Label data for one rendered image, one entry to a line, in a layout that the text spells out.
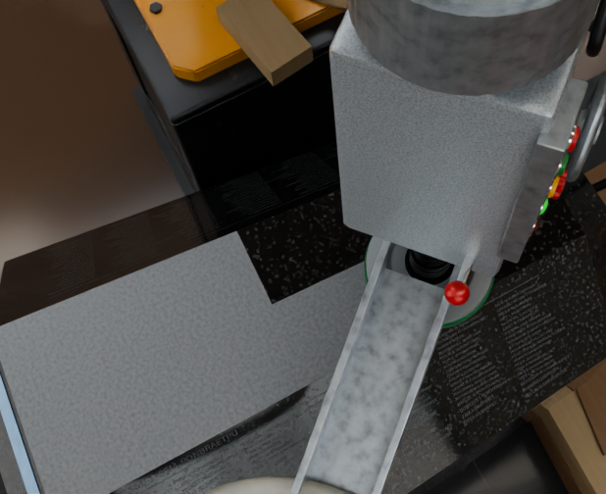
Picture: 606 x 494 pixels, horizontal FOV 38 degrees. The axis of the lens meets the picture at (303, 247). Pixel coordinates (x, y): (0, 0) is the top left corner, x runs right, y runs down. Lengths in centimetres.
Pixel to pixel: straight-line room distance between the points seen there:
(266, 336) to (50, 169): 140
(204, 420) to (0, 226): 139
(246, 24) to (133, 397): 78
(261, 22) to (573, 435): 115
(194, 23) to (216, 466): 92
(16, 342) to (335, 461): 60
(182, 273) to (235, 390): 23
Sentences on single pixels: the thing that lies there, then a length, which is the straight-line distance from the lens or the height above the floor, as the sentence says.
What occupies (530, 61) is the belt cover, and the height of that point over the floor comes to 166.
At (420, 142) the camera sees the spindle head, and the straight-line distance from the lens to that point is 91.
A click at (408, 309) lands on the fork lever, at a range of 131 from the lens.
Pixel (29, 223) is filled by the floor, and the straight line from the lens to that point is 267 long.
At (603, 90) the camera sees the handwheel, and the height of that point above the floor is 132.
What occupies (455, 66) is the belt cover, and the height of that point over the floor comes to 167.
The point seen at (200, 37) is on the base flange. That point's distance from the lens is 186.
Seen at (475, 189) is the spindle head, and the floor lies 141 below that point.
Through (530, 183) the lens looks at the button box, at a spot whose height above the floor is 148.
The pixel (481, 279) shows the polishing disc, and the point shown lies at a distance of 147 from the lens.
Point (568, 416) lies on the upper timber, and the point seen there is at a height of 23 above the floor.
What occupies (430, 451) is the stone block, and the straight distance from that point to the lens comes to 159.
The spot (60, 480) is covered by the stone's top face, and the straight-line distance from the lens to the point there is 150.
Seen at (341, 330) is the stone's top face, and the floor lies 87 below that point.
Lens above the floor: 227
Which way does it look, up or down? 68 degrees down
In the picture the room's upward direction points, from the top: 12 degrees counter-clockwise
